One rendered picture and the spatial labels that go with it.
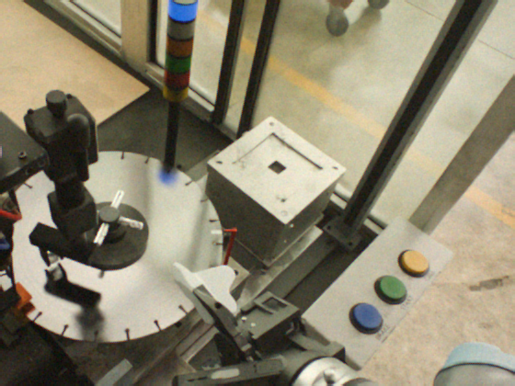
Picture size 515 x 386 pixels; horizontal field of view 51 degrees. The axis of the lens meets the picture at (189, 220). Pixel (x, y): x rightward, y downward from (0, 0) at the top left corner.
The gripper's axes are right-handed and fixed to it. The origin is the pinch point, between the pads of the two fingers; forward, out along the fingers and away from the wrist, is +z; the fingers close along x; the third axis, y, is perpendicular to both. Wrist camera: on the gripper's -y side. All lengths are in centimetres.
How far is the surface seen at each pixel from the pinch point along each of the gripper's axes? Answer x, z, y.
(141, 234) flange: 5.0, 15.4, 3.7
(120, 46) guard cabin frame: 23, 74, 35
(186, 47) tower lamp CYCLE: 26.0, 24.5, 24.0
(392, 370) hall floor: -93, 42, 79
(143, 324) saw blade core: -2.4, 6.3, -3.2
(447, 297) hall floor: -89, 48, 116
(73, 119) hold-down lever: 28.7, -6.4, -6.6
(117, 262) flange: 3.8, 13.7, -1.5
